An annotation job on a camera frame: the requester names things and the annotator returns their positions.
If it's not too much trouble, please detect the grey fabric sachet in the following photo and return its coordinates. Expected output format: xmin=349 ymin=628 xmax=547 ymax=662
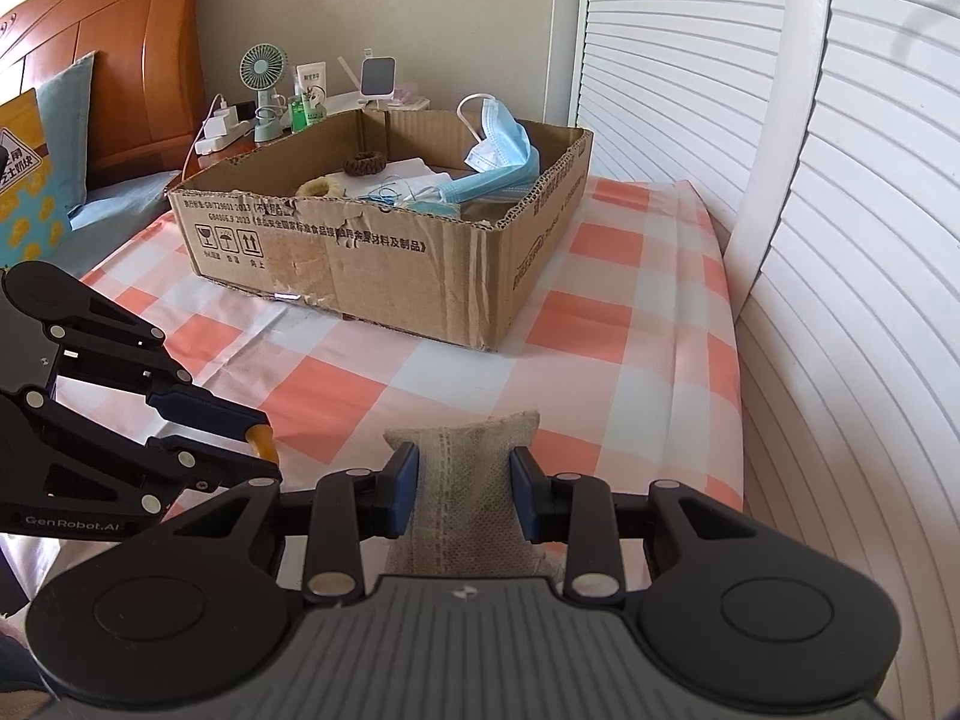
xmin=459 ymin=199 xmax=517 ymax=224
xmin=384 ymin=411 xmax=563 ymax=583

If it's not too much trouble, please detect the cream scrunchie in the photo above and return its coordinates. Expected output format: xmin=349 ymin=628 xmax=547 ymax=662
xmin=296 ymin=174 xmax=348 ymax=199

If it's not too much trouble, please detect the brown scrunchie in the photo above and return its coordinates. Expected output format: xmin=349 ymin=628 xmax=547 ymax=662
xmin=343 ymin=151 xmax=387 ymax=177

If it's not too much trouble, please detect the white paper towel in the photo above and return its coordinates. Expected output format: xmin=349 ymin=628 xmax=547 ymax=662
xmin=334 ymin=158 xmax=451 ymax=199

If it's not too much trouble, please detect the blue surgical mask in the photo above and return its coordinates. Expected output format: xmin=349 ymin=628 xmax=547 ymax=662
xmin=398 ymin=93 xmax=540 ymax=218

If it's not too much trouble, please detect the blue tassel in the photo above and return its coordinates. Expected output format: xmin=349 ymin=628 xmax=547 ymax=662
xmin=361 ymin=182 xmax=416 ymax=208

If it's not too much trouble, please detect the pink checkered tablecloth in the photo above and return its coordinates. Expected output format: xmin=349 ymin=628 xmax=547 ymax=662
xmin=88 ymin=179 xmax=743 ymax=505

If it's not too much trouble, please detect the grey bedsheet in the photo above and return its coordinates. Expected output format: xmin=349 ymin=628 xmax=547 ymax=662
xmin=2 ymin=172 xmax=174 ymax=278

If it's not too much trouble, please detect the white power strip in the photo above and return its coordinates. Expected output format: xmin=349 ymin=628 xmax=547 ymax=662
xmin=194 ymin=99 xmax=254 ymax=156

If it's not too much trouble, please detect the cardboard box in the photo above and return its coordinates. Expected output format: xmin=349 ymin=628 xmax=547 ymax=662
xmin=169 ymin=110 xmax=592 ymax=349

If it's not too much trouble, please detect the blue yellow pillow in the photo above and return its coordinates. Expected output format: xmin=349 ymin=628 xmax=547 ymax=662
xmin=2 ymin=52 xmax=96 ymax=266

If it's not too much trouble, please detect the green tube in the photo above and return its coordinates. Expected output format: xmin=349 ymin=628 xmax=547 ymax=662
xmin=295 ymin=60 xmax=327 ymax=124

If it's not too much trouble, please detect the green desk fan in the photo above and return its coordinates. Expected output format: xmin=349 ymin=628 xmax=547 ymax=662
xmin=238 ymin=43 xmax=288 ymax=146

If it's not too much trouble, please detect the phone stand mirror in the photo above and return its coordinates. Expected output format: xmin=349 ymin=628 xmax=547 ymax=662
xmin=359 ymin=52 xmax=397 ymax=104

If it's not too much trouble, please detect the wooden headboard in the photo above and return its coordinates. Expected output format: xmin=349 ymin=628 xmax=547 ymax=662
xmin=2 ymin=0 xmax=206 ymax=188

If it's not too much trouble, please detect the white charging cable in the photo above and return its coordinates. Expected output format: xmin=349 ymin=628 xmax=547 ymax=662
xmin=179 ymin=92 xmax=226 ymax=185

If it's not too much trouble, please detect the white curved frame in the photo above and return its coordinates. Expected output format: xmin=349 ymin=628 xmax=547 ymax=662
xmin=724 ymin=0 xmax=832 ymax=314

